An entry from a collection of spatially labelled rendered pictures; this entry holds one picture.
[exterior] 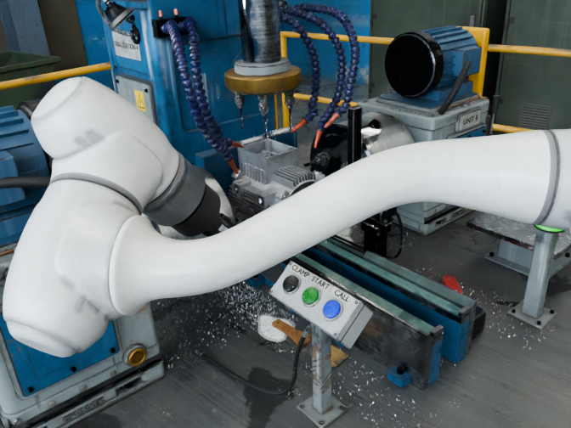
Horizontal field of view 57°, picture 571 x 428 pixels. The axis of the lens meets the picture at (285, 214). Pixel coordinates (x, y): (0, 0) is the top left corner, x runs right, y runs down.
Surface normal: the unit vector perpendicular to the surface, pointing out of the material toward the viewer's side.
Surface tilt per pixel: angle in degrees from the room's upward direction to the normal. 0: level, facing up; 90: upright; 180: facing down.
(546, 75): 90
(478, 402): 0
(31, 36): 90
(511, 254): 90
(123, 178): 64
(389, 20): 90
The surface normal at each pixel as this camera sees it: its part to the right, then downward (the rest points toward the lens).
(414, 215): -0.77, 0.31
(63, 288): 0.39, -0.31
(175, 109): 0.64, 0.31
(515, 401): -0.04, -0.90
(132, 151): 0.79, -0.11
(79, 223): 0.08, -0.54
